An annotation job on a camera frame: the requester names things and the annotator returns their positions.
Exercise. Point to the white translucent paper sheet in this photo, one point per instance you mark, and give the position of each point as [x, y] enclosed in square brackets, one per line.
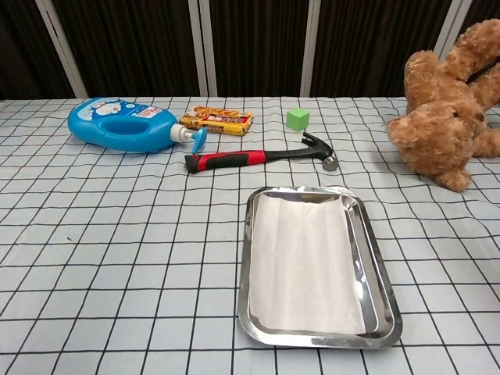
[304, 265]

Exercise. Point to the stainless steel tray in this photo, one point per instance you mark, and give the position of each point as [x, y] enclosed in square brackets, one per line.
[375, 273]

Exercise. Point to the red black claw hammer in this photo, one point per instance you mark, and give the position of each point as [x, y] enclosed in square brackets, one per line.
[234, 158]

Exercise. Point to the yellow red snack box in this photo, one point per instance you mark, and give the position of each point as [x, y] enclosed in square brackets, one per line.
[218, 119]

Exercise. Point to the green cube block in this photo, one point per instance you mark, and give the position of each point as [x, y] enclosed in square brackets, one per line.
[297, 119]

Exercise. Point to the blue detergent pump bottle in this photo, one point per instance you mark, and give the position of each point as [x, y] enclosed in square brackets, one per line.
[156, 134]

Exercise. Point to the dark brown screen panel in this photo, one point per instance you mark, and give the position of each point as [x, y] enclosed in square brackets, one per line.
[371, 43]
[258, 47]
[480, 11]
[133, 47]
[23, 51]

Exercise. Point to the white black checkered tablecloth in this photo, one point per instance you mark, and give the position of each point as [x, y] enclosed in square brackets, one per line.
[117, 254]

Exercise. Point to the brown plush teddy bear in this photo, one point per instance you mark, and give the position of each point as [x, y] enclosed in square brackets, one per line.
[441, 129]

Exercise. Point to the white screen frame post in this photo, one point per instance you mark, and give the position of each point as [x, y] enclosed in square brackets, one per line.
[209, 47]
[197, 47]
[447, 27]
[62, 48]
[310, 47]

